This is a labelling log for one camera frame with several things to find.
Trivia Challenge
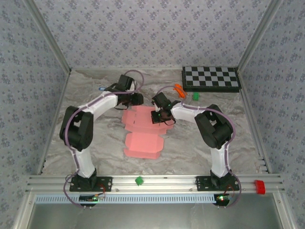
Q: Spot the pink paper box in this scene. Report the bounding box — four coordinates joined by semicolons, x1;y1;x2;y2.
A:
121;105;174;160

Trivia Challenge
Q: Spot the orange tool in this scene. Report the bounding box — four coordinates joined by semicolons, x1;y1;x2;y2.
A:
173;83;187;99

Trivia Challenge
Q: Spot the black grey chessboard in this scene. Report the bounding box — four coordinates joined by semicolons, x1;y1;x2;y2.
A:
182;66;241;93

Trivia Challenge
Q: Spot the small circuit board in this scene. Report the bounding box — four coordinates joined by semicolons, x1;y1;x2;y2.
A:
79;194;105;204
214;193;233;206

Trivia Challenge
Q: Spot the red block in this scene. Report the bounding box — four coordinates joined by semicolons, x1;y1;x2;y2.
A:
254;180;266;195

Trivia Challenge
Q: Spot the wide aluminium frame rail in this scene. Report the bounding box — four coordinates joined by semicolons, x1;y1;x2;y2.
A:
25;174;285;193

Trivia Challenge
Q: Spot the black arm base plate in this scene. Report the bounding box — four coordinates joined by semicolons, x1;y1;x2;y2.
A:
69;176;113;192
195;176;240;192

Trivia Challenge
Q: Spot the slotted blue-white cable duct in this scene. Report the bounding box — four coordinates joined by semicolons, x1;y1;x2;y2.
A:
35;193;217;204

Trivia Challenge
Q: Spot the slanted aluminium frame post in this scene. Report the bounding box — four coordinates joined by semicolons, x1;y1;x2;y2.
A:
23;0;73;72
238;0;285;70

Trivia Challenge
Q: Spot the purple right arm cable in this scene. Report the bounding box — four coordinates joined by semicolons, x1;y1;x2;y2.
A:
158;85;243;208

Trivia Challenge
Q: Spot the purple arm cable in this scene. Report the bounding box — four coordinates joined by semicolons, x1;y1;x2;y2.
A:
158;85;243;208
62;70;145;209

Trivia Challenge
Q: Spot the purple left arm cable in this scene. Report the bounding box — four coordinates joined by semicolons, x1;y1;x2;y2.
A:
62;70;145;209

